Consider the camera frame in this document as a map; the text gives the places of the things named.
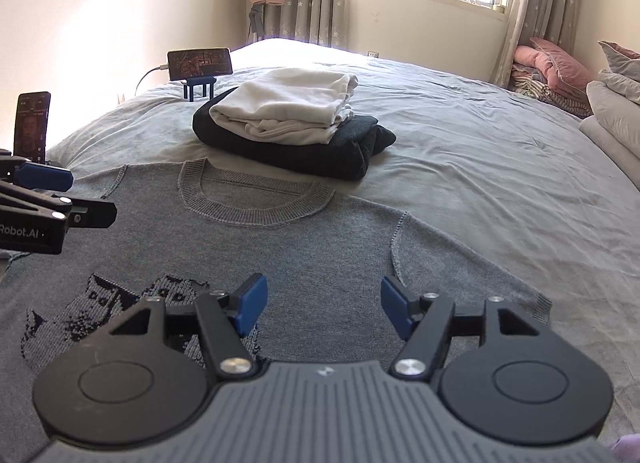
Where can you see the purple garment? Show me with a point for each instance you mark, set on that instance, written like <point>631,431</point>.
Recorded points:
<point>627,448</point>

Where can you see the sideways smartphone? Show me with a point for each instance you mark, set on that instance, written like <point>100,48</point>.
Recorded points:
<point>200,64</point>

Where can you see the folded white garment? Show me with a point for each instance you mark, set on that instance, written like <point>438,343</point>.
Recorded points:
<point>285,103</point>

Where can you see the folded light grey quilt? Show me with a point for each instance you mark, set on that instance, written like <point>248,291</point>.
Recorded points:
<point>615,128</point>

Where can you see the upright smartphone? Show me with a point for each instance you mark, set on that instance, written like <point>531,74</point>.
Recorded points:
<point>31,123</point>

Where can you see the grey pillow with pink trim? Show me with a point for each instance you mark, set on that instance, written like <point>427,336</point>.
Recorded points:
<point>622,68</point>

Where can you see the grey patterned knit sweater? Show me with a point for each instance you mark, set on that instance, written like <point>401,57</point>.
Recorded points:
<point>300,253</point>

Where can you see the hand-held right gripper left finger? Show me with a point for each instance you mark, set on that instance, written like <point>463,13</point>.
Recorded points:
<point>252,303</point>

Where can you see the pink pillows pile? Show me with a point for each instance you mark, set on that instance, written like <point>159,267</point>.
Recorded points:
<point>560,63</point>

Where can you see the blue chair-shaped phone stand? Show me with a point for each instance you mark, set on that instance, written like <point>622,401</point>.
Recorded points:
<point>197,83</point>

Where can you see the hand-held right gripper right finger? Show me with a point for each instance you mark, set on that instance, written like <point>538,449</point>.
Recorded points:
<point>397,308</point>

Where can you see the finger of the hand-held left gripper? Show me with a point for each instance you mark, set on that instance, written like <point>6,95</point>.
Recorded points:
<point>45,178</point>
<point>90,215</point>

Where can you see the bed with grey sheet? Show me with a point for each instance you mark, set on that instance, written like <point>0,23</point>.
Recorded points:
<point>500,193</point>

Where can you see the folded dark garment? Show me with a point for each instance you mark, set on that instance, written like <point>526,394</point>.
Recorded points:
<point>325,158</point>

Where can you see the striped folded blanket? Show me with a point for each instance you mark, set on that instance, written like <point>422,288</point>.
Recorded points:
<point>535,88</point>

